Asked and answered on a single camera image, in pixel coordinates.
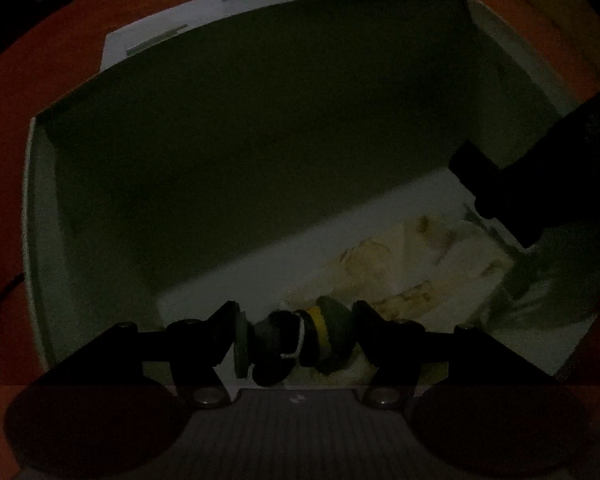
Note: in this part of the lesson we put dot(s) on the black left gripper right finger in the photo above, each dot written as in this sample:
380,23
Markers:
471,401

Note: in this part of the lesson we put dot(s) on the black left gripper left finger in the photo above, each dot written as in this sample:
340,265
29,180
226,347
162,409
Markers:
121,400

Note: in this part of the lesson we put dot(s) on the key bunch with fob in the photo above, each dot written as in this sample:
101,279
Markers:
310,344

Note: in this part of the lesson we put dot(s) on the white box lid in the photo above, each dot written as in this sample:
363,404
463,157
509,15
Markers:
155,28

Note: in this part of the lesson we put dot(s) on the open white cardboard box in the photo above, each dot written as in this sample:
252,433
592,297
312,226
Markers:
292,152

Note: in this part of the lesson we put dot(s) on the red blanket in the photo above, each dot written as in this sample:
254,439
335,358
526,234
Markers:
10,110

